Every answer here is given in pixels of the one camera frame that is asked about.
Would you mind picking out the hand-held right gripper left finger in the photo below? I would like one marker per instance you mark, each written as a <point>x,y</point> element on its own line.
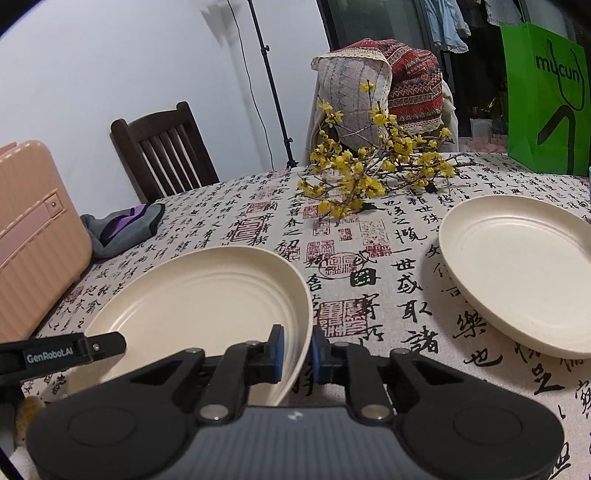
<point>277,355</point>

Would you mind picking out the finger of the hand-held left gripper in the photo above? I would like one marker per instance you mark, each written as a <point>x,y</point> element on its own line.
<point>104,347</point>

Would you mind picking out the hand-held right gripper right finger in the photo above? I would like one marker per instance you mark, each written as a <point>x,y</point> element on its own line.
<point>318,357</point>

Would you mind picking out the cream round plate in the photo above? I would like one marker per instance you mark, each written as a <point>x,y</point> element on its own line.
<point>521,258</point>
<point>194,300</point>

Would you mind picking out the calligraphy printed tablecloth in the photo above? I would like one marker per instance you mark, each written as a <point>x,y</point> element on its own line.
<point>392,286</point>

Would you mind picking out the pink hard suitcase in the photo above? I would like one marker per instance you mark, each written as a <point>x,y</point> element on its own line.
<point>32,240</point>

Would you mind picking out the purple grey cloth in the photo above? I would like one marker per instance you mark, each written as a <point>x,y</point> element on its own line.
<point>120,228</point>

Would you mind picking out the yellow flower branch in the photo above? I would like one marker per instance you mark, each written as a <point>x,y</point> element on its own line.
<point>360,180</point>

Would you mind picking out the dark wooden chair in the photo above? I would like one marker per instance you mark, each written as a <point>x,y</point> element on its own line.
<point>161,152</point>

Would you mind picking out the grey white knitted cloth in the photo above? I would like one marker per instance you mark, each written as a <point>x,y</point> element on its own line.
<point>351,92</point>

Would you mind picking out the chair draped with blankets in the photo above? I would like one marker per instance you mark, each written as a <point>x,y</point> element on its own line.
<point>450,120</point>

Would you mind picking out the studio lamp on stand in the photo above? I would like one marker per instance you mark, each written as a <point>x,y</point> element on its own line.
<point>270,83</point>

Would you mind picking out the green paper bag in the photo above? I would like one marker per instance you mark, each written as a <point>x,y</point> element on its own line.
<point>540,110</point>

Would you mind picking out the light blue hanging shirt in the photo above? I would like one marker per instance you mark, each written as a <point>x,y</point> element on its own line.
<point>445,23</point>

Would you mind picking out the white hanging garment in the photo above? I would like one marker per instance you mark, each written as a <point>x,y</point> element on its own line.
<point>503,11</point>

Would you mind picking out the dark sliding door frame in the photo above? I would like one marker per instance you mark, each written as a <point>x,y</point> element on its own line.
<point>369,23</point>

